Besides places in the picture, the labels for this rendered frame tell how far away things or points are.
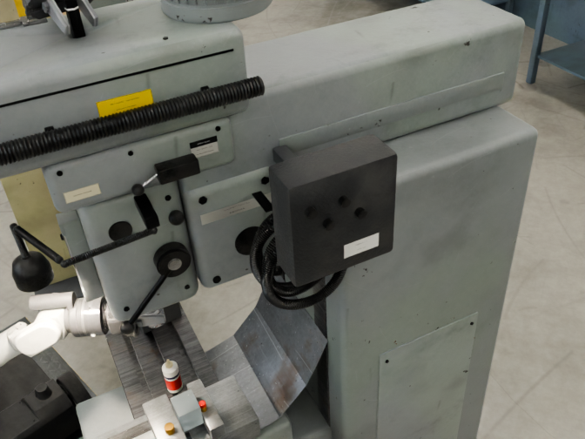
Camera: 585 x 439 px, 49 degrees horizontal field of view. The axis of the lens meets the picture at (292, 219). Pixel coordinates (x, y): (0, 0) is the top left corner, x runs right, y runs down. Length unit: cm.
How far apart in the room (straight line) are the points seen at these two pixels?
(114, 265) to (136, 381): 58
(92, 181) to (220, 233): 29
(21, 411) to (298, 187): 154
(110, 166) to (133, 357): 85
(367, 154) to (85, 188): 48
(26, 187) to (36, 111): 221
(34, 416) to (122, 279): 105
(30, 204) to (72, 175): 218
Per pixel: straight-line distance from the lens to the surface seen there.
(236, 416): 158
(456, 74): 142
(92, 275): 139
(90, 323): 151
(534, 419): 289
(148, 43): 108
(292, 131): 125
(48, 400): 227
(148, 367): 182
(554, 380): 304
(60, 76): 105
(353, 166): 101
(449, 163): 135
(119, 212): 122
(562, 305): 337
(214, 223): 127
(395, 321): 156
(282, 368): 174
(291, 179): 99
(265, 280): 119
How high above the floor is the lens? 228
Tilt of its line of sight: 38 degrees down
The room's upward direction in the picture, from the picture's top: 4 degrees counter-clockwise
